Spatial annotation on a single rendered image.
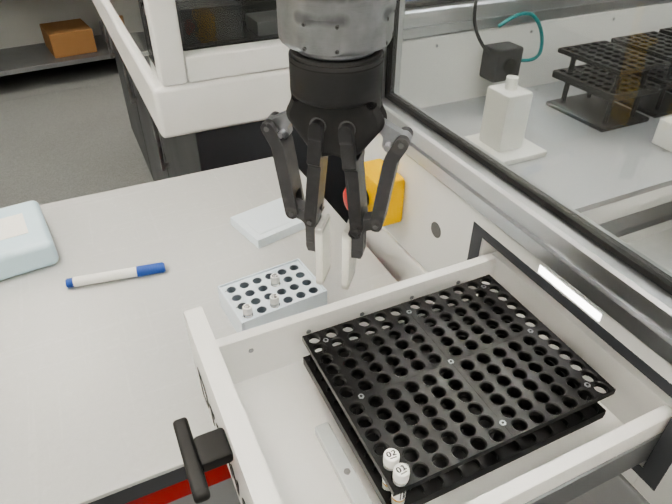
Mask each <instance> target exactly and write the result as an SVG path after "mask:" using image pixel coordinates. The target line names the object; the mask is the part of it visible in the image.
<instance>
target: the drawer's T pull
mask: <svg viewBox="0 0 672 504"><path fill-rule="evenodd" d="M173 428H174V431H175V435H176V438H177V442H178V446H179V449H180V453H181V456H182V460H183V463H184V467H185V471H186V474H187V478H188V481H189V485H190V489H191V492H192V496H193V499H194V502H195V503H196V504H200V503H202V502H204V501H207V500H208V499H210V497H211V496H210V491H209V487H208V484H207V481H206V477H205V474H204V472H207V471H210V470H212V469H215V468H217V467H220V466H222V465H225V464H228V463H230V462H232V461H233V452H232V450H231V447H230V444H229V441H228V439H227V436H226V433H225V430H224V429H223V428H218V429H215V430H212V431H210V432H207V433H204V434H202V435H199V436H196V437H195V438H193V435H192V432H191V429H190V425H189V422H188V419H187V418H186V417H183V418H180V419H177V420H175V421H174V422H173Z"/></svg>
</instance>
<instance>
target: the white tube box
mask: <svg viewBox="0 0 672 504"><path fill-rule="evenodd" d="M273 273H277V274H279V276H280V283H279V284H280V285H279V286H277V287H273V286H272V284H271V279H270V276H271V274H273ZM217 287H218V293H219V299H220V305H221V308H222V309H223V311H224V313H225V314H226V316H227V317H228V319H229V321H230V322H231V324H232V325H233V327H234V328H235V330H236V332H237V333H238V332H241V331H245V330H248V329H251V328H254V327H257V326H261V325H264V324H267V323H270V322H273V321H276V320H280V319H283V318H286V317H289V316H292V315H295V314H299V313H302V312H305V311H308V310H311V309H314V308H318V307H321V306H324V305H327V290H326V288H325V287H324V286H323V285H319V284H317V283H316V277H315V276H314V275H313V274H312V273H311V271H310V270H309V269H308V268H307V267H306V266H305V265H304V264H303V262H302V261H301V260H300V259H299V258H297V259H294V260H291V261H288V262H285V263H282V264H279V265H277V266H274V267H271V268H268V269H265V270H262V271H259V272H256V273H254V274H251V275H248V276H245V277H242V278H239V279H236V280H233V281H230V282H228V283H225V284H222V285H219V286H217ZM271 294H278V295H279V307H277V308H272V307H271V304H270V295H271ZM244 304H251V305H252V310H253V313H252V317H251V318H244V315H243V310H242V306H243V305H244Z"/></svg>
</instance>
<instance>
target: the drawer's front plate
mask: <svg viewBox="0 0 672 504"><path fill-rule="evenodd" d="M183 314H184V318H185V323H186V327H187V332H188V336H189V341H190V345H191V350H192V354H193V359H194V363H195V368H196V372H197V377H198V381H199V385H200V388H201V391H202V387H203V384H204V387H205V390H206V394H207V398H208V402H209V404H210V405H209V408H208V406H207V403H206V401H205V403H206V406H207V408H208V411H209V414H210V417H211V420H212V423H213V419H214V417H215V420H214V423H215V426H214V423H213V426H214V429H218V428H223V429H224V430H225V433H226V436H227V439H228V441H229V444H230V447H231V450H232V452H233V461H232V462H230V466H231V465H232V467H233V471H234V475H235V479H236V480H237V482H238V484H239V495H240V496H239V495H238V492H237V489H236V484H237V483H236V484H235V480H234V479H233V478H234V476H233V478H232V480H233V483H234V486H235V489H236V492H237V495H238V497H239V500H240V503H241V504H243V503H242V498H243V499H244V501H245V504H283V503H282V500H281V498H280V495H279V493H278V490H277V488H276V485H275V483H274V481H273V478H272V476H271V473H270V471H269V468H268V466H267V464H266V461H265V459H264V456H263V454H262V451H261V449H260V447H259V444H258V442H257V439H256V437H255V434H254V432H253V430H252V427H251V425H250V422H249V420H248V417H247V415H246V413H245V410H244V408H243V405H242V403H241V400H240V398H239V396H238V393H237V391H236V388H235V386H234V383H233V381H232V379H231V376H230V374H229V371H228V369H227V366H226V364H225V362H224V359H223V357H222V354H221V352H220V349H219V347H218V345H217V342H216V340H215V337H214V335H213V332H212V330H211V328H210V325H209V323H208V320H207V318H206V315H205V313H204V311H203V308H202V307H201V306H199V307H196V308H192V309H189V310H185V311H184V312H183ZM197 367H198V369H199V372H200V375H201V378H202V381H203V384H202V387H201V383H200V378H199V374H198V369H197ZM202 381H201V382H202ZM204 387H203V391H204ZM206 394H205V391H204V395H205V398H206ZM204 395H203V397H204ZM205 398H204V400H205ZM210 406H211V409H212V411H213V414H214V417H213V419H212V415H211V410H210ZM216 423H217V425H218V428H217V426H216Z"/></svg>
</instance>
